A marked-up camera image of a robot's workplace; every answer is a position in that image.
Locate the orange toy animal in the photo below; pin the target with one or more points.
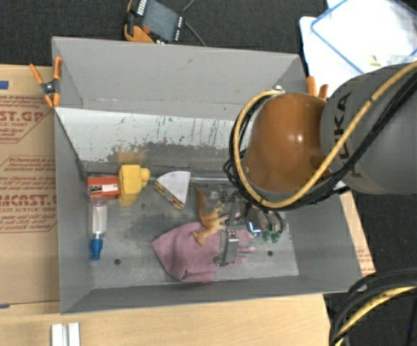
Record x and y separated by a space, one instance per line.
210 222

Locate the red-orange small box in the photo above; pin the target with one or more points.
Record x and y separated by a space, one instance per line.
102 187

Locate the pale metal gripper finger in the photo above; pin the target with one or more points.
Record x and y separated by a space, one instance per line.
229 249
215 197

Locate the clear plastic bottle blue cap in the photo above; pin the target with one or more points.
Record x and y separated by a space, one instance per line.
99 217

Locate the white wedge toy sandwich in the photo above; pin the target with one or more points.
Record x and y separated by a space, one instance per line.
175 186

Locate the yellow plastic block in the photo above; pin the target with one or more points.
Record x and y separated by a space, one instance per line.
132 184

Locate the brown cardboard board red print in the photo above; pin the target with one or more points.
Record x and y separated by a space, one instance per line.
21 193

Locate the grey metal bin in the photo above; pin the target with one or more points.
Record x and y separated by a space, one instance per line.
129 229

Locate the pink cloth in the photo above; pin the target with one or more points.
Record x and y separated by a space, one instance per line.
186 254

